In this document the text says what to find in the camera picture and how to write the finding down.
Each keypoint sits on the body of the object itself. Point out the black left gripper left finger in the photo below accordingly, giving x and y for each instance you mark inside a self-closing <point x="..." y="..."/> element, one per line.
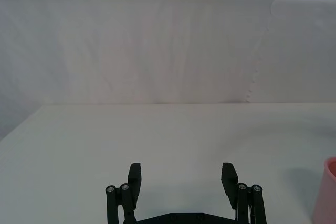
<point x="130" y="192"/>

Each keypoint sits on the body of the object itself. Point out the white table cloth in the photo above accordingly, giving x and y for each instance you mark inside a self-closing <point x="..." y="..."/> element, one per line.
<point x="131" y="140"/>

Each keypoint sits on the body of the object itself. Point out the pink plastic cup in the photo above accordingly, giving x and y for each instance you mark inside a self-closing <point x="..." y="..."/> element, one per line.
<point x="326" y="195"/>

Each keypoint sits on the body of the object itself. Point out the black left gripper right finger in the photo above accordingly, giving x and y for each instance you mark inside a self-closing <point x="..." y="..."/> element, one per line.
<point x="241" y="197"/>

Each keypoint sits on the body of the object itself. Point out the white curtain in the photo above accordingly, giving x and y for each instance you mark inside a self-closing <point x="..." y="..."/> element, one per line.
<point x="157" y="45"/>

